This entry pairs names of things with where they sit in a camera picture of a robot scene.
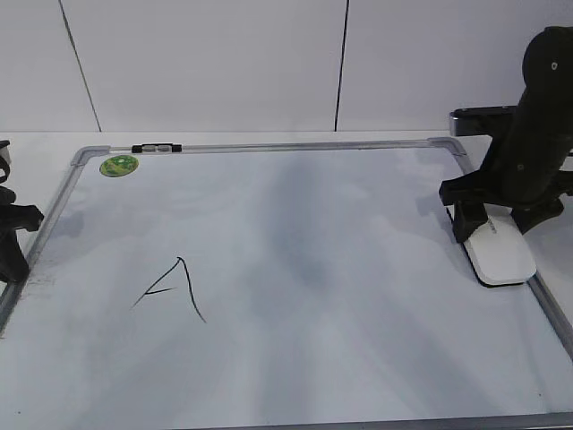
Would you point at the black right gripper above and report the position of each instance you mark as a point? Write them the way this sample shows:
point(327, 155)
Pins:
point(514, 181)

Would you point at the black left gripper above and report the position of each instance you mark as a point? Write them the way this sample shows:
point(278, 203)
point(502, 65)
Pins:
point(14, 267)

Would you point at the white board eraser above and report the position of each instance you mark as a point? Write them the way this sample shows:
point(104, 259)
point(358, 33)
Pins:
point(498, 252)

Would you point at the round green magnet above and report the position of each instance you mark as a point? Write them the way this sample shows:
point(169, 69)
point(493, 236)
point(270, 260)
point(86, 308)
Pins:
point(118, 166)

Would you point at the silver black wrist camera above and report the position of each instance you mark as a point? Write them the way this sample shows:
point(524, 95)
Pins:
point(518, 130)

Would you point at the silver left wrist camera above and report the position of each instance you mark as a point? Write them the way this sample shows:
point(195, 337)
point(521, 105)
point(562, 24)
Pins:
point(5, 160)

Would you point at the white board with grey frame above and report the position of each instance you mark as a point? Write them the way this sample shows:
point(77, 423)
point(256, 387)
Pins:
point(313, 285)

